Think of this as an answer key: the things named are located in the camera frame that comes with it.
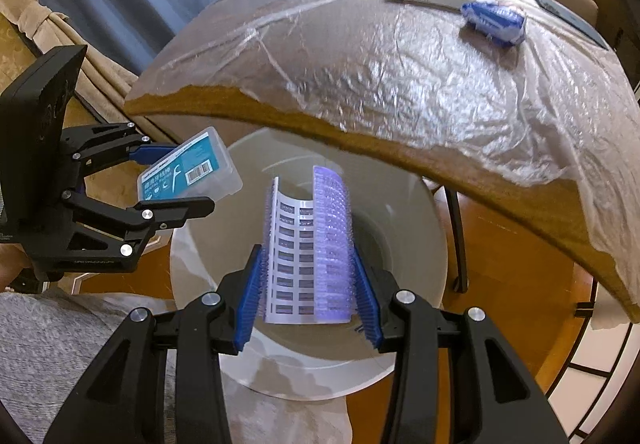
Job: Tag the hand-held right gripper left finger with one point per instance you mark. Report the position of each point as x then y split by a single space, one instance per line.
250 304

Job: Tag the brown wooden table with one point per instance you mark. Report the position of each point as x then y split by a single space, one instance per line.
375 144

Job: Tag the black flat pad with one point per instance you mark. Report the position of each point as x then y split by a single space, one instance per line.
570 19

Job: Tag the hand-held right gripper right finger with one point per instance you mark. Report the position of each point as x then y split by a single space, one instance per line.
367 309

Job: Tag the purple bristle sheet white backing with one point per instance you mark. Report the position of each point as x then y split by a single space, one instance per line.
300 249

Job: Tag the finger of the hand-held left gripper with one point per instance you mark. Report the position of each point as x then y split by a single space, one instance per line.
145 153
150 214

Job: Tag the crumpled translucent plastic film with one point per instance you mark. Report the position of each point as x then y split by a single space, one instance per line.
300 419

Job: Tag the clear plastic table cover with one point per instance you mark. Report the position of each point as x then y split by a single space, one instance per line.
375 64

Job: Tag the crumpled blue white packet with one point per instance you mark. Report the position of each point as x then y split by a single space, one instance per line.
492 19

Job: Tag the clear floss box teal label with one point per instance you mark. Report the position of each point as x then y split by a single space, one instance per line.
185 169

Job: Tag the black table leg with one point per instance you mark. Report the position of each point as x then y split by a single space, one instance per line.
456 244

